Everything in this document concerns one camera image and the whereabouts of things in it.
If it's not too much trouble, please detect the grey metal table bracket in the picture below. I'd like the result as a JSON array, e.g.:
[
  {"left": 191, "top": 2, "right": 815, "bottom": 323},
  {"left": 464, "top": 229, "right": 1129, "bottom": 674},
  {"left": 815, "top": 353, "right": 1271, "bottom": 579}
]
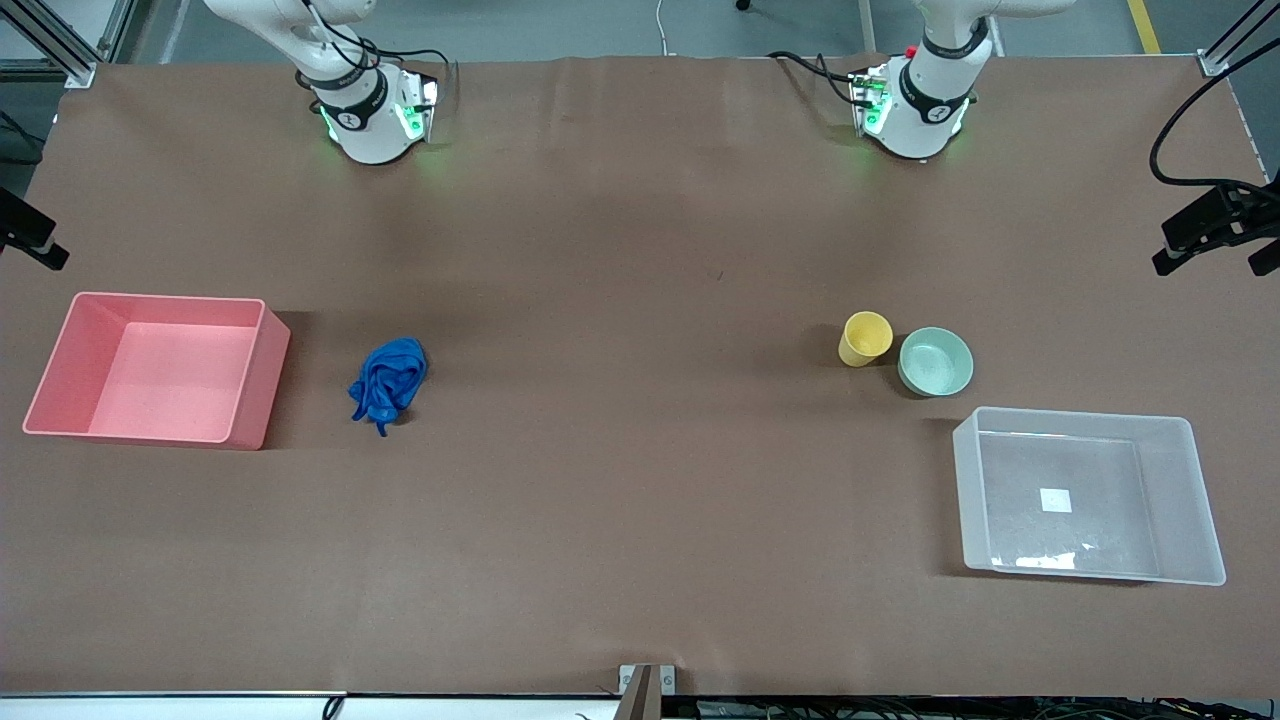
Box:
[{"left": 618, "top": 664, "right": 677, "bottom": 720}]

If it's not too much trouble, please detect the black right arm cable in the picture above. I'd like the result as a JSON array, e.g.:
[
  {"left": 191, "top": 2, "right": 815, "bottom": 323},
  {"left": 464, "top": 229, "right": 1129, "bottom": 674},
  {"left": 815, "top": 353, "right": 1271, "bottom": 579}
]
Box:
[{"left": 296, "top": 0, "right": 453, "bottom": 93}]

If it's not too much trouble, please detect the aluminium frame post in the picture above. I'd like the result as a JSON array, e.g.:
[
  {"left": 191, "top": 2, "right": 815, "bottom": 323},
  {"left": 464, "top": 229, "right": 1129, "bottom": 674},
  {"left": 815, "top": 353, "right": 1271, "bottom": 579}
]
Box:
[
  {"left": 0, "top": 0, "right": 151, "bottom": 89},
  {"left": 1198, "top": 0, "right": 1280, "bottom": 79}
]

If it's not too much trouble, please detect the pink plastic bin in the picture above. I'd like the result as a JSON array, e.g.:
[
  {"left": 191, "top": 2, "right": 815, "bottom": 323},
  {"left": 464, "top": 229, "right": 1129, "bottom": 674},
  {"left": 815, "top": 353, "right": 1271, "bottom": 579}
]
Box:
[{"left": 22, "top": 291, "right": 292, "bottom": 451}]

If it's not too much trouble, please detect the yellow plastic cup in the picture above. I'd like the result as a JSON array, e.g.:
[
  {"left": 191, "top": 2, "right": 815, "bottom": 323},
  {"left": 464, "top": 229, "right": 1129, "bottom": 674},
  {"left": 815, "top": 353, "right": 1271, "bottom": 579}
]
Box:
[{"left": 838, "top": 311, "right": 894, "bottom": 368}]

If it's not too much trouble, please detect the mint green bowl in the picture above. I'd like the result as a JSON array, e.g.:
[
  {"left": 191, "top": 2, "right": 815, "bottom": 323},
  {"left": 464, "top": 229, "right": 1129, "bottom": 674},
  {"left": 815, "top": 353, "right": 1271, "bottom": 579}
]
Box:
[{"left": 897, "top": 327, "right": 975, "bottom": 398}]

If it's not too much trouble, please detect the blue microfibre cloth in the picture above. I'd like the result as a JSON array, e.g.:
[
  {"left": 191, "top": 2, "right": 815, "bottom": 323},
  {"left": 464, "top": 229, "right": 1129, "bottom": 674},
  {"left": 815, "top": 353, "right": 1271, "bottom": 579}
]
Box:
[{"left": 348, "top": 337, "right": 429, "bottom": 437}]

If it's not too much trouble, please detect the clear plastic bin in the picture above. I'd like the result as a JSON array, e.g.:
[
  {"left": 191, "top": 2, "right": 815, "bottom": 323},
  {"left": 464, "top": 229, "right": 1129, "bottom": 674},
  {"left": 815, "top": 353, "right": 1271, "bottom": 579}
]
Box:
[{"left": 951, "top": 405, "right": 1227, "bottom": 587}]

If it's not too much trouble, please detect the white table edge rail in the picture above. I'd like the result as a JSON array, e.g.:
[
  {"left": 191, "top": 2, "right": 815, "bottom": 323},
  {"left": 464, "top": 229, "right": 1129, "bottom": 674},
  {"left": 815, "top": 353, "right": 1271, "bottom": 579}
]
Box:
[{"left": 0, "top": 691, "right": 621, "bottom": 720}]

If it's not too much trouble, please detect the green lit base connector box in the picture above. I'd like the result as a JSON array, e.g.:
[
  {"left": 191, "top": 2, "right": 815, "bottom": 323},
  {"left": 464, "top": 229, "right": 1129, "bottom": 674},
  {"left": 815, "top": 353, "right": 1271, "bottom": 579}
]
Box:
[
  {"left": 396, "top": 68, "right": 442, "bottom": 143},
  {"left": 849, "top": 64, "right": 893, "bottom": 138}
]

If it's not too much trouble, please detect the black left base cable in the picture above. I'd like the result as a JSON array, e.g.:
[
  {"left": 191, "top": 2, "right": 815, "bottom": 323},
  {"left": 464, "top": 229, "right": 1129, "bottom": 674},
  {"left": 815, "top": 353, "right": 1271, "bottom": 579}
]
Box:
[{"left": 767, "top": 50, "right": 863, "bottom": 107}]

